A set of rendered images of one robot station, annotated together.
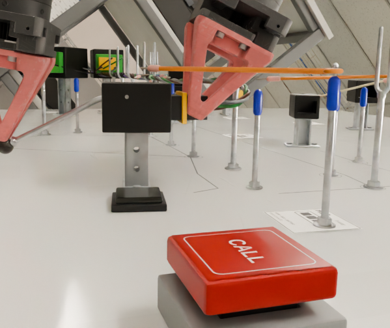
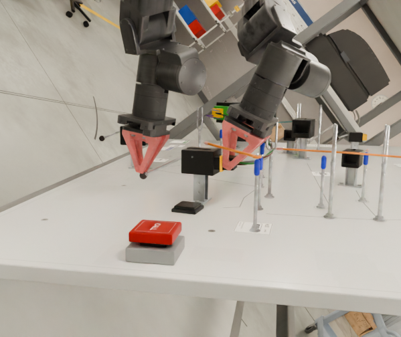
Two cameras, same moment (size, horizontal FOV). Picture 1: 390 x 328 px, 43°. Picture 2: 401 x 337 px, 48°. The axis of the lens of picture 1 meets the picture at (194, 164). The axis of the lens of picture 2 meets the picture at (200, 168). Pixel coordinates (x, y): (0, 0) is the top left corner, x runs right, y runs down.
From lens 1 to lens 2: 0.39 m
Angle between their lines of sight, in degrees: 28
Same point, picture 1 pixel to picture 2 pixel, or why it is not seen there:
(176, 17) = (333, 72)
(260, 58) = (254, 142)
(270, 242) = (167, 226)
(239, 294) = (138, 237)
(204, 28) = (225, 126)
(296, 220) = (246, 227)
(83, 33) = not seen: hidden behind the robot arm
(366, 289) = (220, 253)
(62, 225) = (145, 214)
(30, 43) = (148, 132)
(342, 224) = (265, 231)
